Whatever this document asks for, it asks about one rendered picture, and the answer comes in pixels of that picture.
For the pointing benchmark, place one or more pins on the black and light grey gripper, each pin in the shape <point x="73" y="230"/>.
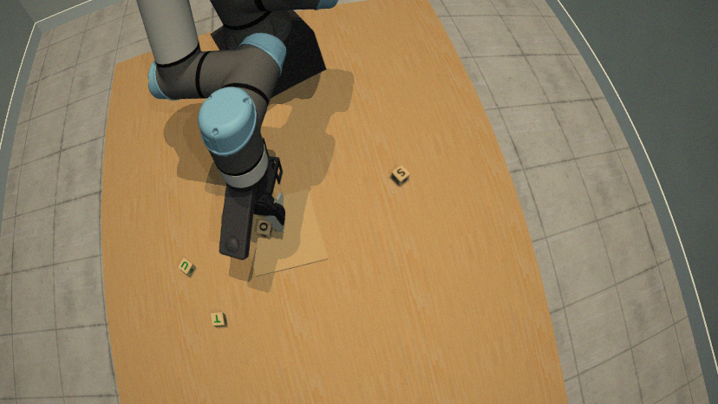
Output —
<point x="265" y="205"/>

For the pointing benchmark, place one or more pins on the tan square mat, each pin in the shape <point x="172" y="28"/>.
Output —
<point x="300" y="242"/>

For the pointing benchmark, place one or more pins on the beige letter block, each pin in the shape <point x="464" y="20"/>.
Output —
<point x="400" y="175"/>
<point x="264" y="229"/>
<point x="186" y="266"/>
<point x="218" y="319"/>

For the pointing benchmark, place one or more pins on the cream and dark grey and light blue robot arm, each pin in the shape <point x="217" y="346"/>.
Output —
<point x="230" y="119"/>

